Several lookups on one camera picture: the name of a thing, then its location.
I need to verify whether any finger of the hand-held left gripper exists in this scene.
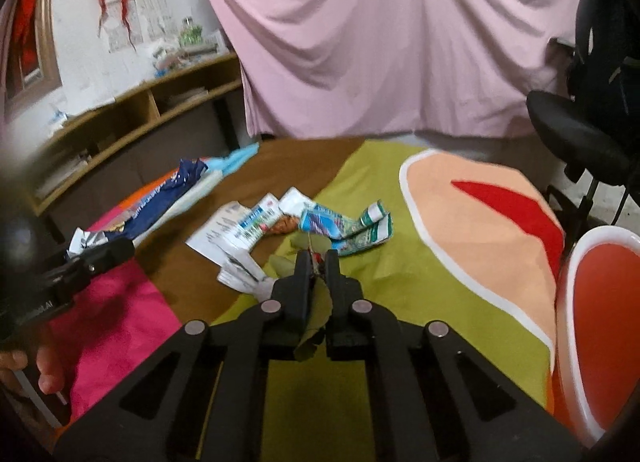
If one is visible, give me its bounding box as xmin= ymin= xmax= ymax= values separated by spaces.
xmin=64 ymin=238 xmax=136 ymax=294

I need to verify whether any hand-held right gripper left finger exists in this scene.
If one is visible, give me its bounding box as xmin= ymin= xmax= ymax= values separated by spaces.
xmin=55 ymin=249 xmax=321 ymax=462

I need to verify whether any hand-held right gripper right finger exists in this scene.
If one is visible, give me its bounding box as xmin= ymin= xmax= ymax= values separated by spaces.
xmin=324 ymin=249 xmax=583 ymax=462

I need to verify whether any silver wrapper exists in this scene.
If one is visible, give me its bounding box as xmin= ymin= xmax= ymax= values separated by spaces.
xmin=68 ymin=227 xmax=110 ymax=258

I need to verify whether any green leaf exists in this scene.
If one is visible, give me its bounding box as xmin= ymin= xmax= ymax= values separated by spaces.
xmin=270 ymin=232 xmax=332 ymax=367

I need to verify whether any long white blue sachet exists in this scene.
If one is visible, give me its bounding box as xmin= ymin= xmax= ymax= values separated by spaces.
xmin=234 ymin=193 xmax=282 ymax=249

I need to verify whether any orange basin with white rim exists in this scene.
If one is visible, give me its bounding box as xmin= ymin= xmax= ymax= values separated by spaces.
xmin=551 ymin=225 xmax=640 ymax=449

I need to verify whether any person's left hand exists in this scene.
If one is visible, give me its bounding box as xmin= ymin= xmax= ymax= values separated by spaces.
xmin=0 ymin=343 xmax=67 ymax=397

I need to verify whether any torn white paper piece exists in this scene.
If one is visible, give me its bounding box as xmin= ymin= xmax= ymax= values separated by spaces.
xmin=217 ymin=249 xmax=277 ymax=302

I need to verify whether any colourful printed blanket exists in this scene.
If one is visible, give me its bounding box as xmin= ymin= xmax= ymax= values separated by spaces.
xmin=47 ymin=136 xmax=570 ymax=462

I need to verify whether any green white wrapper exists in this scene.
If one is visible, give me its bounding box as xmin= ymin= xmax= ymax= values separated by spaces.
xmin=330 ymin=199 xmax=396 ymax=256

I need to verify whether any crumpled blue white packet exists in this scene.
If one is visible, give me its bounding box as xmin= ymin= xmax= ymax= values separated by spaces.
xmin=299 ymin=206 xmax=353 ymax=239

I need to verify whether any crumpled white wrapper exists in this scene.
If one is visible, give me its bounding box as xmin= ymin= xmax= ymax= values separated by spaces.
xmin=277 ymin=187 xmax=317 ymax=219

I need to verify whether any dark blue snack bag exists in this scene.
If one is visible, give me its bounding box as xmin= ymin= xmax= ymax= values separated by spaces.
xmin=120 ymin=157 xmax=210 ymax=245

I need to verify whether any white paper leaflet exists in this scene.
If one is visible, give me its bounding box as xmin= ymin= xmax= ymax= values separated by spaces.
xmin=185 ymin=201 xmax=251 ymax=264

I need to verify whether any light blue plastic bag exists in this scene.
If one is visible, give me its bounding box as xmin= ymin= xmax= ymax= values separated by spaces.
xmin=150 ymin=142 xmax=262 ymax=233

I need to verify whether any wooden shelf unit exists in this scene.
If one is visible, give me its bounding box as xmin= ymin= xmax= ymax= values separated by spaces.
xmin=29 ymin=49 xmax=247 ymax=217

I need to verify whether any wooden framed mirror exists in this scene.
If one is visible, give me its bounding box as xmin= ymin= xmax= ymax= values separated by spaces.
xmin=0 ymin=0 xmax=65 ymax=119

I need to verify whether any pink bed sheet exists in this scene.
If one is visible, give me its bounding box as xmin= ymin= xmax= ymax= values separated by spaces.
xmin=191 ymin=0 xmax=603 ymax=139

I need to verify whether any black office chair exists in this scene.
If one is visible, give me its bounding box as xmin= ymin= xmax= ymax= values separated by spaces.
xmin=525 ymin=56 xmax=640 ymax=248

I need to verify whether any wall calendar paper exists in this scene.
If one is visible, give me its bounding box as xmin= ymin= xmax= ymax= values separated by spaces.
xmin=106 ymin=0 xmax=167 ymax=54

